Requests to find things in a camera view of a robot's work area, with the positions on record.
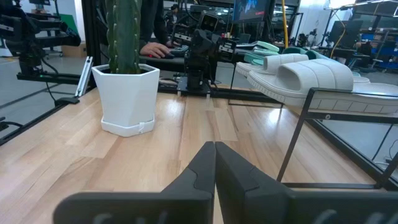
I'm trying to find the green cactus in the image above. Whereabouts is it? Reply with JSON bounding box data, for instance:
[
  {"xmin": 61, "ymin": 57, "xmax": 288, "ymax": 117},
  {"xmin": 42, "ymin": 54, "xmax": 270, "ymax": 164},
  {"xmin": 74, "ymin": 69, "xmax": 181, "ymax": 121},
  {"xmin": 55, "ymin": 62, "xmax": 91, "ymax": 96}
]
[{"xmin": 104, "ymin": 0, "xmax": 144, "ymax": 75}]

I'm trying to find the green board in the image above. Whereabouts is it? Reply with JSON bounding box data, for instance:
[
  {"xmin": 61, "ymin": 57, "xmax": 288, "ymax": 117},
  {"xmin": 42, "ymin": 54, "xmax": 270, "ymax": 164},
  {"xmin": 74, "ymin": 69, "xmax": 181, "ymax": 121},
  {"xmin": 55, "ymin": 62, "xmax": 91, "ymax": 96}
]
[{"xmin": 58, "ymin": 14, "xmax": 80, "ymax": 43}]

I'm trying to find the person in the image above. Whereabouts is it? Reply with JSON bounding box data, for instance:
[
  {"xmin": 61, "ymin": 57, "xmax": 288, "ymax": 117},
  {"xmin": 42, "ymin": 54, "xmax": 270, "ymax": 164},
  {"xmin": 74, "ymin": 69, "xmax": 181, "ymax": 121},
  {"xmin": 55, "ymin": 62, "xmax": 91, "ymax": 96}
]
[{"xmin": 139, "ymin": 0, "xmax": 171, "ymax": 45}]

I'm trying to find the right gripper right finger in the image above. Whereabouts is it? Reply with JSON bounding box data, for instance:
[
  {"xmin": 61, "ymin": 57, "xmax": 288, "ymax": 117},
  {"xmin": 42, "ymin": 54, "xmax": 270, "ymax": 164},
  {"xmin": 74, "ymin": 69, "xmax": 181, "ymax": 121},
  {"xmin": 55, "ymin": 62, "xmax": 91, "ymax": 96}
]
[{"xmin": 215, "ymin": 141, "xmax": 398, "ymax": 224}]

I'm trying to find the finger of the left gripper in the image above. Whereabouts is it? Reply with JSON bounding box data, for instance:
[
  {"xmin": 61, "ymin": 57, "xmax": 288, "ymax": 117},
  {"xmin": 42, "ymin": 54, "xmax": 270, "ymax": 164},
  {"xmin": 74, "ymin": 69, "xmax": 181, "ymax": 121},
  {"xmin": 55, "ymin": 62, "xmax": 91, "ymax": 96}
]
[
  {"xmin": 205, "ymin": 30, "xmax": 237, "ymax": 60},
  {"xmin": 172, "ymin": 29, "xmax": 206, "ymax": 57}
]

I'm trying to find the black keyboard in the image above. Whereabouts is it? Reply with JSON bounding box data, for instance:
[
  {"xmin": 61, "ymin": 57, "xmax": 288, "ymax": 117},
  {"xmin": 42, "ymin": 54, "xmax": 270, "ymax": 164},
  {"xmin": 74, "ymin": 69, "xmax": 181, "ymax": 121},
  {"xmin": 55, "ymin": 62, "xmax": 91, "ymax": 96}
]
[{"xmin": 170, "ymin": 45, "xmax": 190, "ymax": 57}]

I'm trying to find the computer monitor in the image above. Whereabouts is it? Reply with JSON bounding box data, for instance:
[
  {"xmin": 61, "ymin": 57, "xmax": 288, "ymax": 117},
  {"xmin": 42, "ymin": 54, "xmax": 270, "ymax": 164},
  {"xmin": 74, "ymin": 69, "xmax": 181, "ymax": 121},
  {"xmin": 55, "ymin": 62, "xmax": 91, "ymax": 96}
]
[{"xmin": 232, "ymin": 0, "xmax": 272, "ymax": 24}]

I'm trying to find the person's hand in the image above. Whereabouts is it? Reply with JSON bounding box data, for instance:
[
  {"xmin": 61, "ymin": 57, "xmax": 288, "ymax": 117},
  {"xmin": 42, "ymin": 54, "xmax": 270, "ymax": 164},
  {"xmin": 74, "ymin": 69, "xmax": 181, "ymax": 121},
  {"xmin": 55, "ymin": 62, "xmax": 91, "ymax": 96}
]
[{"xmin": 139, "ymin": 42, "xmax": 170, "ymax": 59}]

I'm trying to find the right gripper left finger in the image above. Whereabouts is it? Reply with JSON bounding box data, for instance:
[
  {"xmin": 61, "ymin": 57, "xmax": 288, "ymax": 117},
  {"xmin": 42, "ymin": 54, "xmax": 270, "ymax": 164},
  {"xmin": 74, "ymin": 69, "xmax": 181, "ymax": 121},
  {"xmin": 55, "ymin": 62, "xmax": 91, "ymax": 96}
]
[{"xmin": 52, "ymin": 141, "xmax": 216, "ymax": 224}]

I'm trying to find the black desk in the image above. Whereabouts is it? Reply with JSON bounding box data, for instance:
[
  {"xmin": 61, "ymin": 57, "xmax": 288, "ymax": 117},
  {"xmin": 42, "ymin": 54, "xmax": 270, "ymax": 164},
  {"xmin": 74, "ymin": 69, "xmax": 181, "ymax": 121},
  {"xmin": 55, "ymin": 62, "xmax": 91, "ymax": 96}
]
[{"xmin": 138, "ymin": 46, "xmax": 249, "ymax": 73}]

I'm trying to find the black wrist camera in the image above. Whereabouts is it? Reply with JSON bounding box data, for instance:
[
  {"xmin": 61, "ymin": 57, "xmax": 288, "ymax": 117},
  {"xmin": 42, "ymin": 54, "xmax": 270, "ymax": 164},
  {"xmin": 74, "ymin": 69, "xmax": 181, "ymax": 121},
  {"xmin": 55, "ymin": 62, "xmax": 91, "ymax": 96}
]
[{"xmin": 198, "ymin": 11, "xmax": 219, "ymax": 32}]

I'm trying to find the silver aluminium extrusion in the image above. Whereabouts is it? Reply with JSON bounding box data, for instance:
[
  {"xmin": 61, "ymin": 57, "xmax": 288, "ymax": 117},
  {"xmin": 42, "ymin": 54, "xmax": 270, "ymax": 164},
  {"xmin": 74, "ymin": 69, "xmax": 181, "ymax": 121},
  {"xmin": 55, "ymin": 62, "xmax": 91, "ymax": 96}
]
[{"xmin": 75, "ymin": 55, "xmax": 94, "ymax": 98}]

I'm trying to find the white faceted plant pot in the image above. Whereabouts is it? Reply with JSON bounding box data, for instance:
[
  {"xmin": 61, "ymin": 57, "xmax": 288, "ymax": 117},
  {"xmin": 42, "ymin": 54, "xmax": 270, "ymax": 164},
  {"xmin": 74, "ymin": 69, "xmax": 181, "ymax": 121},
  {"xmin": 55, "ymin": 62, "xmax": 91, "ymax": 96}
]
[{"xmin": 91, "ymin": 63, "xmax": 161, "ymax": 138}]

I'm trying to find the cardboard box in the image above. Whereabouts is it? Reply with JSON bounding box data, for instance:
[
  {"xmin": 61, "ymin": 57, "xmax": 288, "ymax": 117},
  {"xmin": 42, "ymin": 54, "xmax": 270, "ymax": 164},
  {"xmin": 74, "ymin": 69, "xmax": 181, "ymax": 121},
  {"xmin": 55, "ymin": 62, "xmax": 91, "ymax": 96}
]
[{"xmin": 61, "ymin": 41, "xmax": 88, "ymax": 58}]

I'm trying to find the wooden shelf with black frame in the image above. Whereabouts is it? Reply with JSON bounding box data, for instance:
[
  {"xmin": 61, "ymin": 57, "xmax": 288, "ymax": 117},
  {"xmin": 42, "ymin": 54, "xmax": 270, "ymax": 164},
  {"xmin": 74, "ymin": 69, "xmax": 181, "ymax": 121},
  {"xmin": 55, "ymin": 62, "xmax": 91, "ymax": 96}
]
[{"xmin": 228, "ymin": 58, "xmax": 398, "ymax": 191}]

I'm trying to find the yellow hanging hose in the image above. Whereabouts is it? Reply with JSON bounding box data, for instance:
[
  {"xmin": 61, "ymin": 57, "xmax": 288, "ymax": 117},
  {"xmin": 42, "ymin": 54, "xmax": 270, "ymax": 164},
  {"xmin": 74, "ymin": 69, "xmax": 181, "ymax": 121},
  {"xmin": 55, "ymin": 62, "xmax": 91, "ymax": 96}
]
[{"xmin": 281, "ymin": 0, "xmax": 290, "ymax": 49}]

